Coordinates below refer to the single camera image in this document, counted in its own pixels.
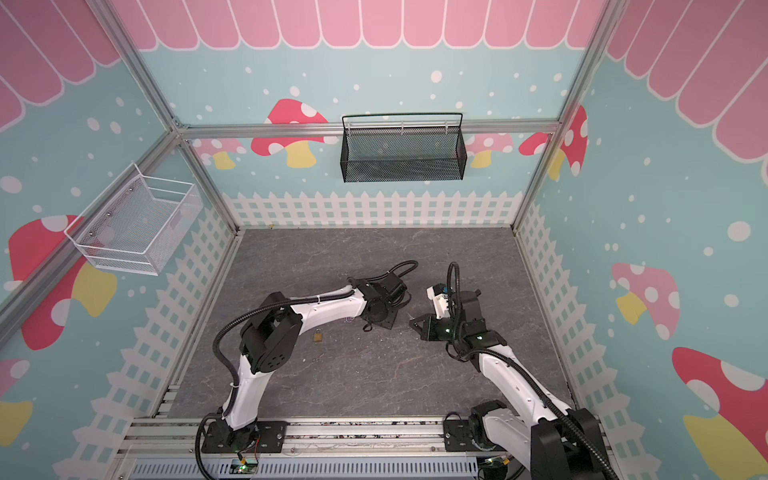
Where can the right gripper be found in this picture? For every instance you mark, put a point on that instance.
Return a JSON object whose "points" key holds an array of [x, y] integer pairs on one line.
{"points": [[425, 325]]}

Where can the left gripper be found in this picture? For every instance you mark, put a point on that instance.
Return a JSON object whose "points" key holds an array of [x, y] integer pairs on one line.
{"points": [[388, 323]]}

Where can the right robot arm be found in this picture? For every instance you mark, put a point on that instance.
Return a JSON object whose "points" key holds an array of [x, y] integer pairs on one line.
{"points": [[547, 437]]}

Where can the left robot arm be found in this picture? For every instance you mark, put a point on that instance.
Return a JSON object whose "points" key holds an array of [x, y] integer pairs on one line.
{"points": [[257, 343]]}

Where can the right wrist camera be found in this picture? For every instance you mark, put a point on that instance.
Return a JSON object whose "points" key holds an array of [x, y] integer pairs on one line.
{"points": [[439, 296]]}

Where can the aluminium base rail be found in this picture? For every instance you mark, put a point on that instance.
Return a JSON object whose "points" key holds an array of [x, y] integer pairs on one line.
{"points": [[309, 448]]}

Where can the black wire basket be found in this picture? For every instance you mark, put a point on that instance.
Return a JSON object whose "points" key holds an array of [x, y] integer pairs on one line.
{"points": [[404, 147]]}

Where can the white wire basket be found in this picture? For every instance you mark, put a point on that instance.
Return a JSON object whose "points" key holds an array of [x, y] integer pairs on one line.
{"points": [[136, 228]]}

